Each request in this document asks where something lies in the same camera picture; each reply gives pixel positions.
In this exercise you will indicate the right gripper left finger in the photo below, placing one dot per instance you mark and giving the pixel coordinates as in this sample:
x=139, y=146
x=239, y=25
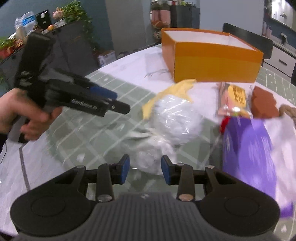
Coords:
x=109, y=175

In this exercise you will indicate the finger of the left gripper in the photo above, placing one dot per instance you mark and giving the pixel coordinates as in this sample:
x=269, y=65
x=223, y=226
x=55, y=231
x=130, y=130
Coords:
x=118, y=106
x=103, y=92

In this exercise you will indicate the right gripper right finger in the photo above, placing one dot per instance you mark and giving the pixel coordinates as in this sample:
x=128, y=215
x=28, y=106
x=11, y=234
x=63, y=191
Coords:
x=181, y=175

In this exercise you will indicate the white soft ball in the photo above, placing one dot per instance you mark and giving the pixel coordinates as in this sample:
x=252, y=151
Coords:
x=176, y=119

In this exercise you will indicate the yellow cleaning cloth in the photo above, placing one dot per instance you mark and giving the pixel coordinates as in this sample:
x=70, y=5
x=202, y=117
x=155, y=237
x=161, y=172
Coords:
x=179, y=89

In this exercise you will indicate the orange cardboard box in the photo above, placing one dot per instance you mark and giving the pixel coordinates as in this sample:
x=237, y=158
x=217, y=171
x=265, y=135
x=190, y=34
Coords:
x=209, y=56

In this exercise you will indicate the pink yellow snack packet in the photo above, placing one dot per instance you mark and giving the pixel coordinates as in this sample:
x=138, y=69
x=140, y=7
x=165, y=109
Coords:
x=233, y=101

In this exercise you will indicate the brown sponge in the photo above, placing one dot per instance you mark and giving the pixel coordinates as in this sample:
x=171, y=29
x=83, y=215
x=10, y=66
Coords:
x=263, y=104

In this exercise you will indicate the white plastic ball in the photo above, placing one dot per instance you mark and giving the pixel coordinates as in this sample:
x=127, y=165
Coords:
x=146, y=149

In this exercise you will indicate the orange red crochet fruit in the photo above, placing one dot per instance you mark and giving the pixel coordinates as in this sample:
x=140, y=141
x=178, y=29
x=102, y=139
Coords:
x=224, y=123

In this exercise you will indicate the left hand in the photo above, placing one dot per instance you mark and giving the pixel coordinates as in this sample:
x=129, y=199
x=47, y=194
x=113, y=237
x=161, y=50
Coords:
x=14, y=103

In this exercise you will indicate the white cardboard box on floor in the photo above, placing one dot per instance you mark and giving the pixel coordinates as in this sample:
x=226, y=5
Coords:
x=106, y=58

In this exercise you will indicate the green checked tablecloth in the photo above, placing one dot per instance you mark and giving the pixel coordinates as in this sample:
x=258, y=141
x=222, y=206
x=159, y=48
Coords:
x=77, y=138

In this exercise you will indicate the purple tissue pack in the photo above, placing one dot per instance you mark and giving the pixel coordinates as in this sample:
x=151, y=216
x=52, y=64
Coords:
x=261, y=153

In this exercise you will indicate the green ivy plant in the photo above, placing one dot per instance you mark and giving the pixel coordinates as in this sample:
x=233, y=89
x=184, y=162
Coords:
x=74, y=12

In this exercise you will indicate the pink flower bouquet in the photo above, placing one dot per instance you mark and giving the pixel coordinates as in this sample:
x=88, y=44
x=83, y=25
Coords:
x=160, y=15

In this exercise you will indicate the black sideboard cabinet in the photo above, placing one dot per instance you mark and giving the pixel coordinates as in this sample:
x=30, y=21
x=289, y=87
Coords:
x=185, y=17

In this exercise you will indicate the white drawer cabinet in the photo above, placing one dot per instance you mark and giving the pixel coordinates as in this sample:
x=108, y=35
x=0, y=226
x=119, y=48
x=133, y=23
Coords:
x=282, y=60

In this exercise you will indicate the black chair left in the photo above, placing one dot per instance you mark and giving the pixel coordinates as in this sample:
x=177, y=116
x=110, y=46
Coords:
x=265, y=45

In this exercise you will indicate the wall mirror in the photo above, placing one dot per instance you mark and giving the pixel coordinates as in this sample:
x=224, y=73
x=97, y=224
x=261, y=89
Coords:
x=282, y=15

